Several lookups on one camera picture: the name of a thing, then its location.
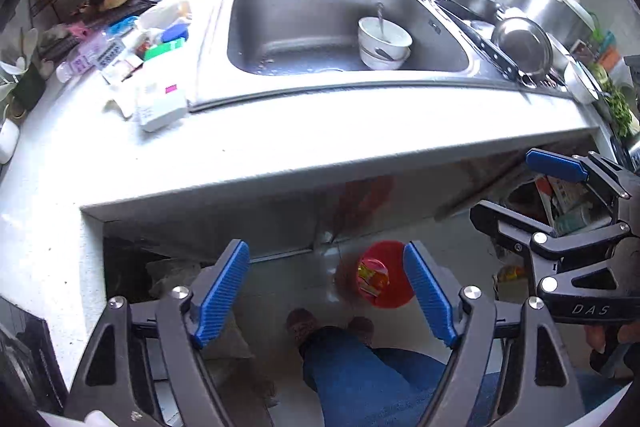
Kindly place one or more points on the white carton pink mark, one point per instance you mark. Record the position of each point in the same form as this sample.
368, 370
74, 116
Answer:
160, 107

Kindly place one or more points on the dark utensil holder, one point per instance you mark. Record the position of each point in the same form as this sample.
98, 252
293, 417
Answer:
27, 84

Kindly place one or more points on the metal spoon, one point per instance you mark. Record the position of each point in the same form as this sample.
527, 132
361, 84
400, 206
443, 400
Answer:
381, 19

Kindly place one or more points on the white lidded mug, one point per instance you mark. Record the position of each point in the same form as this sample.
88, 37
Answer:
9, 142

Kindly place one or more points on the blue plastic packet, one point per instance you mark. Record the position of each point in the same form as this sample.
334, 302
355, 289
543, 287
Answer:
122, 24

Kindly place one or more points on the colourful upright packets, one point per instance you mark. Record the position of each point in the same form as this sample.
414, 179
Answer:
610, 52

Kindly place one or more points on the silver kettle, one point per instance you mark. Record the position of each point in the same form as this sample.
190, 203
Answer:
545, 7

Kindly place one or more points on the stainless steel sink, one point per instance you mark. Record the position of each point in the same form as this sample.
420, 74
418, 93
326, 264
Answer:
300, 32

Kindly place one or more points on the green white carton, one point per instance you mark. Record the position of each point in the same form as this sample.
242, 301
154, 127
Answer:
165, 49

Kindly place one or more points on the pink packet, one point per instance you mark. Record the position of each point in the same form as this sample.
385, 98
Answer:
82, 30

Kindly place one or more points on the blue round lid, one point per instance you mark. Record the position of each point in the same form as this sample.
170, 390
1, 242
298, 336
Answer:
175, 33

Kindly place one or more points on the pile of small sachets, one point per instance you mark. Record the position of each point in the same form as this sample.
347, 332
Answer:
100, 57

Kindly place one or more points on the black glass appliance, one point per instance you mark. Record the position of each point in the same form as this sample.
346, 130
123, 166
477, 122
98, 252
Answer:
25, 357

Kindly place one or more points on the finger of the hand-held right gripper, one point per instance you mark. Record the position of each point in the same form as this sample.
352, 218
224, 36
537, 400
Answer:
555, 166
505, 221

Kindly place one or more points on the white bowl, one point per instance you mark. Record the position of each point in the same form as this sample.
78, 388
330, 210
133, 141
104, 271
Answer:
385, 37
385, 63
582, 82

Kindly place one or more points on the person's right hand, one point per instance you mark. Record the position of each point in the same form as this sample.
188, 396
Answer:
595, 339

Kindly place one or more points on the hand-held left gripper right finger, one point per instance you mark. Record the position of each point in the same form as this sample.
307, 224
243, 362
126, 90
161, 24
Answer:
430, 297

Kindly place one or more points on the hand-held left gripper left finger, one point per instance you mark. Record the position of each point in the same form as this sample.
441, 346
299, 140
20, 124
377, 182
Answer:
222, 297

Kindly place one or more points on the leafy green vegetables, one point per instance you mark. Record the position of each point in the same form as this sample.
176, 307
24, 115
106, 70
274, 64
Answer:
617, 107

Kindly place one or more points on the person's brown shoe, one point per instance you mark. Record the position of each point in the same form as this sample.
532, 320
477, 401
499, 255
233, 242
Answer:
300, 327
362, 329

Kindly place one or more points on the grey under-counter cabinet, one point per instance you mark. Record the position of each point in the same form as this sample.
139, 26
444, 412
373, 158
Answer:
250, 227

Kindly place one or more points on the person's blue jeans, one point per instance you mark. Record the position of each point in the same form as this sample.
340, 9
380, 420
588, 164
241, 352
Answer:
360, 382

